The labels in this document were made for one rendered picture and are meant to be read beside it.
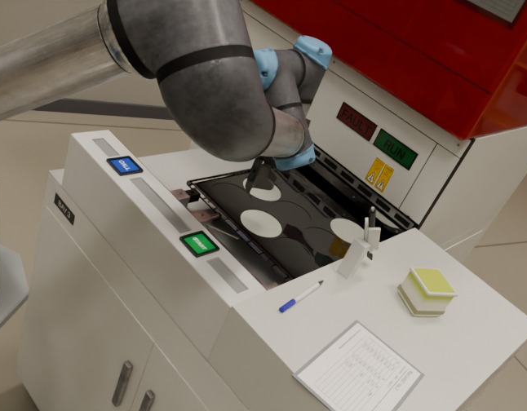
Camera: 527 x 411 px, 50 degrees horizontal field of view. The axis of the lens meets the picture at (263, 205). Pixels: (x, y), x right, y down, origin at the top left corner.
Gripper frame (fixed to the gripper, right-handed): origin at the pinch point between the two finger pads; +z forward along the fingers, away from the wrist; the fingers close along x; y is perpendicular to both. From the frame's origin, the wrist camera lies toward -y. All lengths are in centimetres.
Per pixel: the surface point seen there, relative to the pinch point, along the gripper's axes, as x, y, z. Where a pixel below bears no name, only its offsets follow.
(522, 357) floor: 114, 153, 97
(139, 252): -22.8, -14.2, 9.6
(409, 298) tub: -17.7, 37.9, -1.3
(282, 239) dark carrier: -2.9, 11.9, 7.3
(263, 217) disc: 2.3, 6.0, 7.2
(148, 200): -17.3, -16.7, 1.2
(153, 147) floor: 166, -61, 97
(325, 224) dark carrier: 10.1, 21.1, 7.2
